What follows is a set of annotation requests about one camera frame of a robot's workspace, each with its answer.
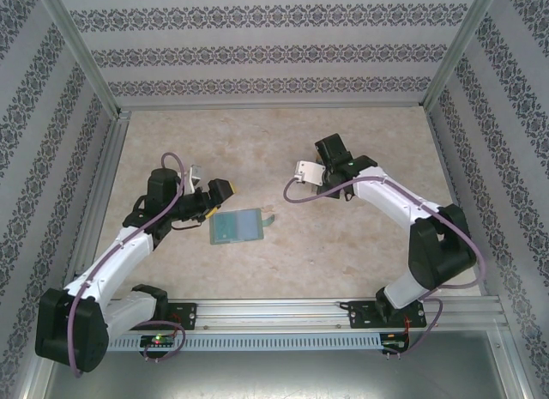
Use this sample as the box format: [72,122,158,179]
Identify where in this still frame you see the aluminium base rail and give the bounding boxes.
[63,298,505,331]

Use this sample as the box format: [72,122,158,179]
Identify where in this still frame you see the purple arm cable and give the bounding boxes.
[68,152,194,378]
[282,175,488,358]

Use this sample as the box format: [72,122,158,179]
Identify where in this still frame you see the aluminium corner post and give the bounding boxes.
[421,0,503,111]
[40,0,130,121]

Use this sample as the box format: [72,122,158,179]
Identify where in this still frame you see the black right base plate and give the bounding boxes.
[347,299,428,330]

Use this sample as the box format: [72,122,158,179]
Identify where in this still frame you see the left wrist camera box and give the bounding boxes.
[188,163,205,193]

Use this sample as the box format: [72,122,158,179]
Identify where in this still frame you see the grey metal sheet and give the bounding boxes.
[25,329,528,399]

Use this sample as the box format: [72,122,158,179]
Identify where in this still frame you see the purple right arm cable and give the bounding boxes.
[282,175,488,358]

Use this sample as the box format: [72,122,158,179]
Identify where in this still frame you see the white slotted cable duct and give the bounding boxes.
[105,333,383,351]

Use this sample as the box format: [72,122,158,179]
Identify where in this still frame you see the teal card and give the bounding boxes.
[213,213,238,242]

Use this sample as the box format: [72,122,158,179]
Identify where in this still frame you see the aluminium side rail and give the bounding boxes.
[57,111,132,301]
[418,107,490,297]

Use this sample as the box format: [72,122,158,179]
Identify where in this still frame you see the thin aluminium wall rail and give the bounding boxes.
[119,102,425,112]

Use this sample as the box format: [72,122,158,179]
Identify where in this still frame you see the aluminium frame beam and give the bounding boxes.
[8,323,59,399]
[488,323,537,399]

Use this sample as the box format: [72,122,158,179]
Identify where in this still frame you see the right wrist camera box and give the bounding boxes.
[293,160,327,186]

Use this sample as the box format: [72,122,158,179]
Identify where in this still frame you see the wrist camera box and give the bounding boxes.
[293,160,327,186]
[188,163,205,193]

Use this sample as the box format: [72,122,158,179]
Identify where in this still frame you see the left circuit board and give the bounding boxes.
[140,335,176,348]

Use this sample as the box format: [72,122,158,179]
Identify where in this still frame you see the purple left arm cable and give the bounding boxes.
[68,152,194,378]

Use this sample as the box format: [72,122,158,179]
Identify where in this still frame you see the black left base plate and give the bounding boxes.
[162,302,198,331]

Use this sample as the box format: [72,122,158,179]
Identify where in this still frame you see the green leather card holder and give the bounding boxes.
[209,208,278,245]

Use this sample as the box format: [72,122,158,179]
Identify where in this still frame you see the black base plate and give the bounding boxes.
[347,299,428,330]
[162,302,198,331]

